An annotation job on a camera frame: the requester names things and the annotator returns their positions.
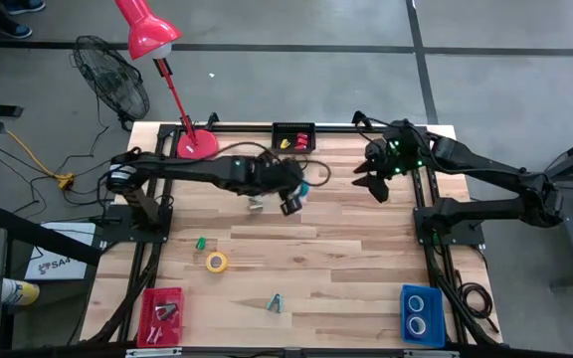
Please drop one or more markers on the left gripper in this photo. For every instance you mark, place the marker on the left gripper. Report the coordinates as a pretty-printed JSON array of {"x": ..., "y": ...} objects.
[{"x": 281, "y": 176}]

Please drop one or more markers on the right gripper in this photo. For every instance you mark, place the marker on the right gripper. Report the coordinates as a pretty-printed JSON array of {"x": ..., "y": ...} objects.
[{"x": 391, "y": 156}]

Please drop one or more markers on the light blue tape roll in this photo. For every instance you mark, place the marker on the light blue tape roll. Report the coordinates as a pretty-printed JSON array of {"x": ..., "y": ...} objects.
[{"x": 306, "y": 189}]

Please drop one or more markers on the yellow mini stapler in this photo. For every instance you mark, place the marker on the yellow mini stapler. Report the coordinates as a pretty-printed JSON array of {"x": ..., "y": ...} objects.
[{"x": 284, "y": 144}]

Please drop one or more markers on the green mini stapler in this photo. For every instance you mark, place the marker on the green mini stapler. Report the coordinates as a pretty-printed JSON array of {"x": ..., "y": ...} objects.
[{"x": 200, "y": 243}]

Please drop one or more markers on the yellow tape roll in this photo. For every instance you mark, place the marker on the yellow tape roll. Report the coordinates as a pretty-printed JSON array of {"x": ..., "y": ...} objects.
[{"x": 209, "y": 262}]

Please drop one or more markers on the black staple remover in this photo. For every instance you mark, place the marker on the black staple remover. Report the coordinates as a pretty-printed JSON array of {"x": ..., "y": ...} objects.
[{"x": 166, "y": 311}]

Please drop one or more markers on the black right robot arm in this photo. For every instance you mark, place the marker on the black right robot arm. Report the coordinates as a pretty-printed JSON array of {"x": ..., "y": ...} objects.
[{"x": 490, "y": 171}]

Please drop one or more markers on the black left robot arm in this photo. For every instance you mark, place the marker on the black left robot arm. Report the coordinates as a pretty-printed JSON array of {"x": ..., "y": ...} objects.
[{"x": 192, "y": 169}]

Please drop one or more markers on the grey staple remover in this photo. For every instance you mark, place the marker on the grey staple remover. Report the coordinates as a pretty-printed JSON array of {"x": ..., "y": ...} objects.
[{"x": 255, "y": 204}]

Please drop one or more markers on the teal staple remover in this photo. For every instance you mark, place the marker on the teal staple remover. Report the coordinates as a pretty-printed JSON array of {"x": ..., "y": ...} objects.
[{"x": 275, "y": 302}]

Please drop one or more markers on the pale tape roll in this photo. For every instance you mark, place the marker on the pale tape roll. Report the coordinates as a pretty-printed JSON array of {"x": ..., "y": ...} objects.
[{"x": 409, "y": 303}]

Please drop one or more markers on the black slotted plastic basket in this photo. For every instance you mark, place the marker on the black slotted plastic basket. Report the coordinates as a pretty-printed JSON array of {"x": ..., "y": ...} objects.
[{"x": 276, "y": 131}]

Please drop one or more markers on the red desk lamp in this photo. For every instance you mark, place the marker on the red desk lamp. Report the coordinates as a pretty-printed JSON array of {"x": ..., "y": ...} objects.
[{"x": 197, "y": 144}]

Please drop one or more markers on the blue plastic basket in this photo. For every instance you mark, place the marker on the blue plastic basket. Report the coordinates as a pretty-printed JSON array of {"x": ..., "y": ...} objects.
[{"x": 436, "y": 313}]

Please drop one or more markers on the red plastic basket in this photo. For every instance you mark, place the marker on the red plastic basket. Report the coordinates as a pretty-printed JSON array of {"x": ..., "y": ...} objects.
[{"x": 147, "y": 308}]

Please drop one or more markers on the black floor fan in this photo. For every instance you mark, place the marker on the black floor fan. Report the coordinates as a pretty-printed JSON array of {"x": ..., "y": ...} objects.
[{"x": 112, "y": 82}]

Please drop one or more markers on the white printed box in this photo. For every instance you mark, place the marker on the white printed box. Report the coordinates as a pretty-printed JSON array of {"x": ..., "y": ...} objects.
[{"x": 60, "y": 266}]

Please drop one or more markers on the black diagonal beam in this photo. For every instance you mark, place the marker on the black diagonal beam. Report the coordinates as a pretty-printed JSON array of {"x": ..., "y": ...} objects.
[{"x": 43, "y": 235}]

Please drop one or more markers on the black aluminium table frame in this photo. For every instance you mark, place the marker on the black aluminium table frame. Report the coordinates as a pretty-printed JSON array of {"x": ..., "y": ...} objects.
[{"x": 247, "y": 128}]

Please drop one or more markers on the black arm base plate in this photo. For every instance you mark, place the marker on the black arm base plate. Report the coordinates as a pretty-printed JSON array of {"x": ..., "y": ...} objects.
[
  {"x": 117, "y": 231},
  {"x": 465, "y": 236}
]

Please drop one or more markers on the silver bracket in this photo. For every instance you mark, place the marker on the silver bracket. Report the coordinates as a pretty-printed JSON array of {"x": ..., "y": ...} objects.
[
  {"x": 431, "y": 354},
  {"x": 153, "y": 353}
]

